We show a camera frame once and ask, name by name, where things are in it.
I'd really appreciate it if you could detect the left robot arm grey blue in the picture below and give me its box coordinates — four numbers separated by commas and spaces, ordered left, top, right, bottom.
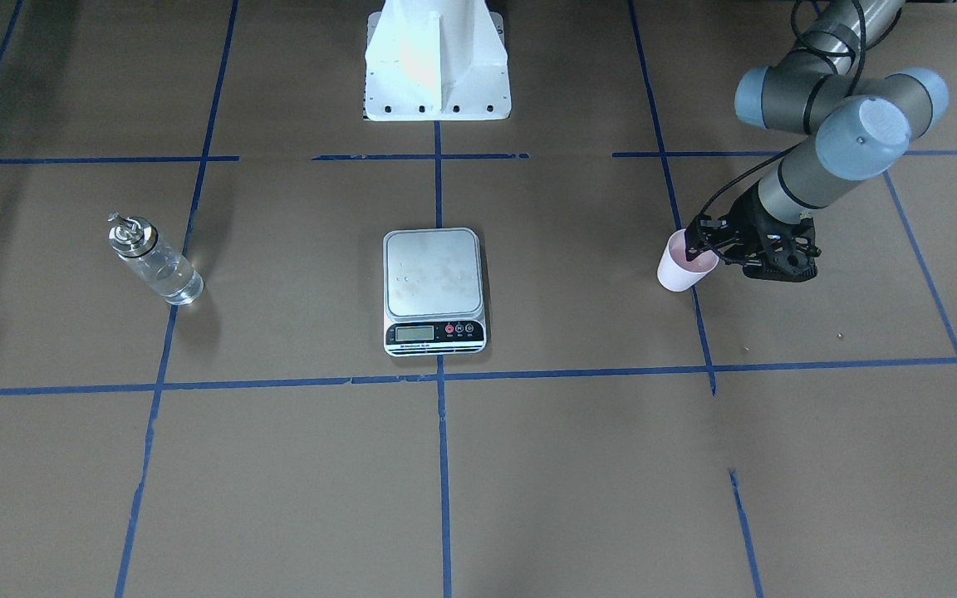
660, 1, 950, 291

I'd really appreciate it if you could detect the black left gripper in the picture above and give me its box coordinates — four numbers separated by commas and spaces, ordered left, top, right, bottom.
685, 183, 820, 283

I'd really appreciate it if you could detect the blue tape line crosswise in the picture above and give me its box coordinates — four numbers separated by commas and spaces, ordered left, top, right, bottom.
0, 357, 957, 397

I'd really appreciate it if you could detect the clear glass sauce bottle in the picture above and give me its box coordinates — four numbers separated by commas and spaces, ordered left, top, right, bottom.
107, 213, 204, 306

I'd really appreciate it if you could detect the pink plastic cup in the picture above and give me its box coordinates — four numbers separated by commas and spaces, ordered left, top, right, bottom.
657, 228, 720, 292

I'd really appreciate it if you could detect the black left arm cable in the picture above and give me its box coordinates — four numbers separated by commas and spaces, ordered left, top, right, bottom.
693, 0, 865, 233

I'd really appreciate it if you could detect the silver digital kitchen scale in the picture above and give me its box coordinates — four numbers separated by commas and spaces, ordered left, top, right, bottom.
383, 228, 488, 357

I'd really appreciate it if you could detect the blue tape line lengthwise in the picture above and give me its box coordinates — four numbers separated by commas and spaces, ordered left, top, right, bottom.
433, 121, 453, 597

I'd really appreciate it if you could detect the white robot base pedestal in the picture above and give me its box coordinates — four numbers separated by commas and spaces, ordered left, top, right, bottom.
362, 1, 513, 122

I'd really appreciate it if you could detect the brown paper table cover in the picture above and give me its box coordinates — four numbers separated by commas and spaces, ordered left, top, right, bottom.
0, 1, 957, 597

